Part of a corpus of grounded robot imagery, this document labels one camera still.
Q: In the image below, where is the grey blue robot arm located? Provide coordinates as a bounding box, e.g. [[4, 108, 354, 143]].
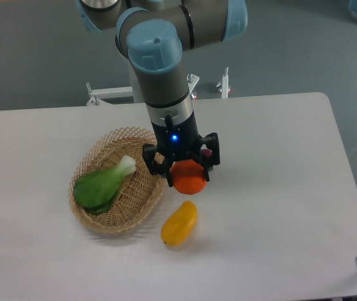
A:
[[76, 1, 248, 182]]

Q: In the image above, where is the yellow mango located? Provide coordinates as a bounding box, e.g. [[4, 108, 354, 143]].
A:
[[160, 201, 198, 246]]

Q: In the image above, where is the small red object behind gripper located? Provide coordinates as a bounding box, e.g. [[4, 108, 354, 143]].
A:
[[202, 149, 212, 157]]

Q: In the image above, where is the woven wicker basket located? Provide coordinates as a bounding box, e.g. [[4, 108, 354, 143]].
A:
[[69, 127, 167, 234]]

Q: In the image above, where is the green bok choy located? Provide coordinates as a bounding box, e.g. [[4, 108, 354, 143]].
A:
[[73, 156, 137, 215]]

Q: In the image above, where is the orange fruit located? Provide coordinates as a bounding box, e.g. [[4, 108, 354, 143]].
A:
[[170, 160, 207, 195]]

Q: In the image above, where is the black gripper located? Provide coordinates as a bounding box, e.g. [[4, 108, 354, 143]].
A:
[[142, 115, 220, 187]]

